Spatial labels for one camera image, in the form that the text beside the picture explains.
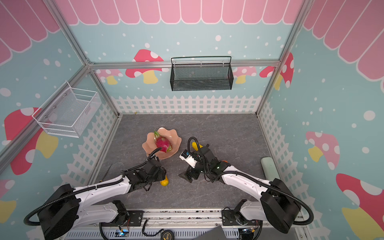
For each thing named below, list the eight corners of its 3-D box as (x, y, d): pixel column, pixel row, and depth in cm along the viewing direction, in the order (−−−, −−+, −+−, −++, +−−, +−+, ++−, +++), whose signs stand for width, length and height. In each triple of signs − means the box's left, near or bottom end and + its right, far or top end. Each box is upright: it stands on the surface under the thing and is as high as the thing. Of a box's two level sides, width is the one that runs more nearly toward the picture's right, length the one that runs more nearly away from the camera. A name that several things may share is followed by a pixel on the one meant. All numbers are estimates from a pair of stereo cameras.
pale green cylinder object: (265, 181, 89) (267, 178, 85) (259, 160, 97) (261, 157, 94) (277, 181, 89) (280, 178, 85) (270, 160, 97) (272, 157, 94)
